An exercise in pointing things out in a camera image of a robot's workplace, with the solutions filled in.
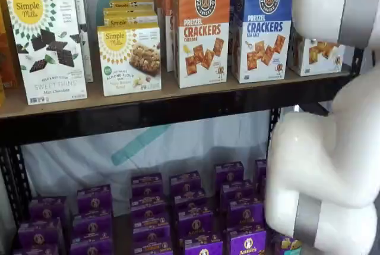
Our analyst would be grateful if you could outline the blue sea salt crackers box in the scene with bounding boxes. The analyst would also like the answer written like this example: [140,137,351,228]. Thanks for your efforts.
[233,0,295,84]

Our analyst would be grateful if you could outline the Simple Mills almond bar box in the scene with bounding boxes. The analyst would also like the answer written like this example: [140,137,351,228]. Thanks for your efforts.
[103,15,160,29]
[109,0,155,11]
[103,7,157,18]
[97,25,163,97]

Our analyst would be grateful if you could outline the black metal shelf rack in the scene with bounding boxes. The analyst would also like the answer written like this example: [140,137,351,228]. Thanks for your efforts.
[0,45,368,255]

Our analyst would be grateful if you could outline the yellow honey mustard crackers box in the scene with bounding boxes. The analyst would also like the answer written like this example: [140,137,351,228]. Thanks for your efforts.
[288,26,347,77]

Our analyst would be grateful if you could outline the brown wooden shelf board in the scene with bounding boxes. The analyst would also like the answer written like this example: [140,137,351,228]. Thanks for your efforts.
[0,64,353,119]

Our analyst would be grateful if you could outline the white teal printed backdrop cloth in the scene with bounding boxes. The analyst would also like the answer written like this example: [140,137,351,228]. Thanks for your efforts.
[20,0,297,199]

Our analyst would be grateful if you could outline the purple Annie's box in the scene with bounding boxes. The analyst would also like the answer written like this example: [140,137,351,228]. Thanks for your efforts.
[228,201,265,228]
[260,177,268,204]
[169,171,202,198]
[132,238,173,255]
[255,159,268,185]
[131,173,163,198]
[70,235,113,255]
[17,218,64,247]
[220,181,253,206]
[183,232,223,255]
[72,212,113,238]
[129,195,167,220]
[173,194,208,212]
[274,235,304,255]
[230,228,267,255]
[28,197,68,221]
[77,184,113,214]
[132,218,170,241]
[214,161,245,185]
[175,206,213,238]
[13,244,60,255]

